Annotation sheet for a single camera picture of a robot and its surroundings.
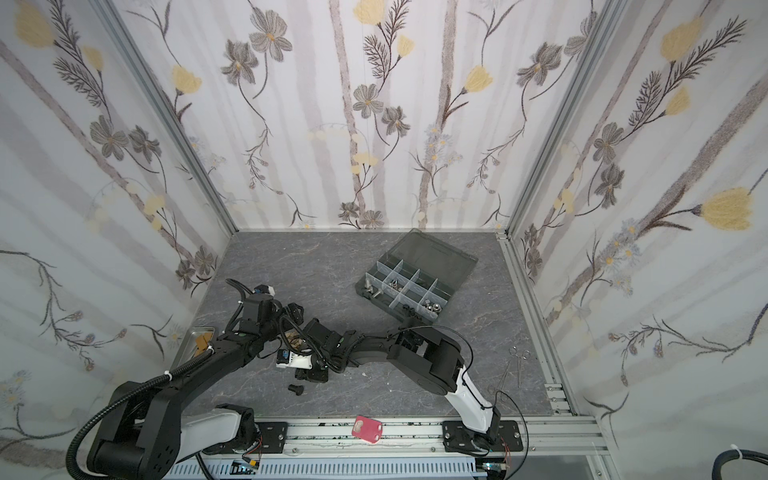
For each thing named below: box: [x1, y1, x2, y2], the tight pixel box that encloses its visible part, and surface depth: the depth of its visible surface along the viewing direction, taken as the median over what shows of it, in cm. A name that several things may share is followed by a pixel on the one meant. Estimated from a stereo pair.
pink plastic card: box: [351, 416, 383, 444], surface depth 76 cm
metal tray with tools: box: [170, 326, 215, 370], surface depth 92 cm
